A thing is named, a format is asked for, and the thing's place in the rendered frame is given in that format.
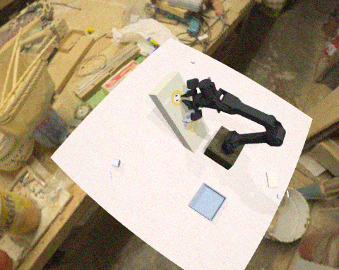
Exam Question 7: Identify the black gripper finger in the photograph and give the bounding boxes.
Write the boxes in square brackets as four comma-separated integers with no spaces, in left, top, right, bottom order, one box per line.
[181,91,190,98]
[182,100,193,110]

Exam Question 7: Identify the white cylinder with two slots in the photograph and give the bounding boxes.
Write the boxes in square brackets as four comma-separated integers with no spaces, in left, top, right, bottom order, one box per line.
[173,94,181,102]

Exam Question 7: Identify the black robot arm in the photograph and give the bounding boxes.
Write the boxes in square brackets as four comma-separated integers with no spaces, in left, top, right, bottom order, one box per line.
[198,78,286,157]

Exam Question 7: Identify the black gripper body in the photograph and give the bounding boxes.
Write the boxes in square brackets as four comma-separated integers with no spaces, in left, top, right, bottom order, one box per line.
[186,78,206,121]

